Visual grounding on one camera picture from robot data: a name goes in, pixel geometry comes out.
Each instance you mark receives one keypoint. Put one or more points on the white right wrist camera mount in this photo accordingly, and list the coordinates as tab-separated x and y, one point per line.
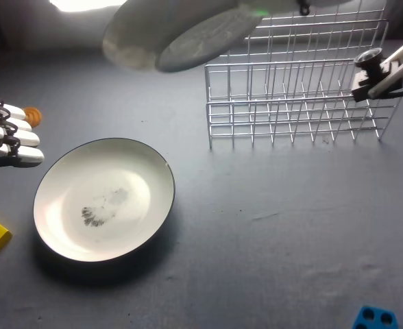
397	61

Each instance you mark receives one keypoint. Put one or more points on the orange swirl toy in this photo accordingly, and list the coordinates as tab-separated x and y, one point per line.
33	116

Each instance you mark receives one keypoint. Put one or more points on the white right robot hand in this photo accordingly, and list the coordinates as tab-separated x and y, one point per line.
321	2

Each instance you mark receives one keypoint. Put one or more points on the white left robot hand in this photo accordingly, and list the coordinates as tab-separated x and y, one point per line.
20	137

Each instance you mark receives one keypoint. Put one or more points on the blue pentagon block with holes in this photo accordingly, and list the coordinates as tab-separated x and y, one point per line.
373	318

